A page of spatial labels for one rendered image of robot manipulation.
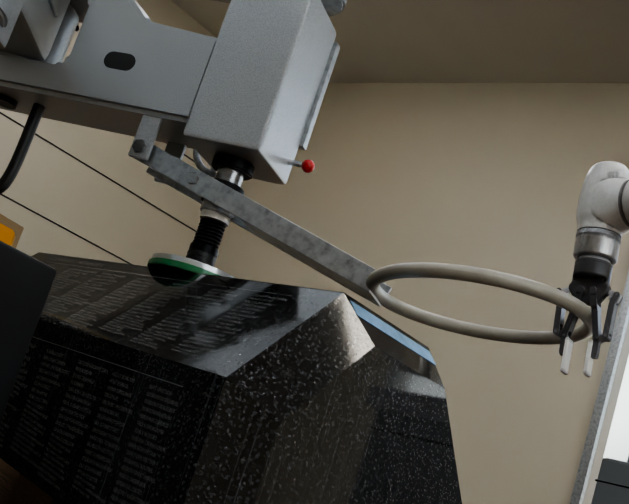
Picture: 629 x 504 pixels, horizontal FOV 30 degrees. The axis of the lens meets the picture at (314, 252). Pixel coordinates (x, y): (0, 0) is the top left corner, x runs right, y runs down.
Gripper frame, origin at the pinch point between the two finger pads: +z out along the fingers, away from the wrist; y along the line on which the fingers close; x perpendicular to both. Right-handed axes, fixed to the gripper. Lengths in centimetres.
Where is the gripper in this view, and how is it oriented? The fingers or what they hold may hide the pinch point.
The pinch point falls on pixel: (577, 358)
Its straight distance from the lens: 237.0
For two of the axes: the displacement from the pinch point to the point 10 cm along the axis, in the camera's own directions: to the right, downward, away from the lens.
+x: -4.9, -3.5, -8.0
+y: -8.4, -0.5, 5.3
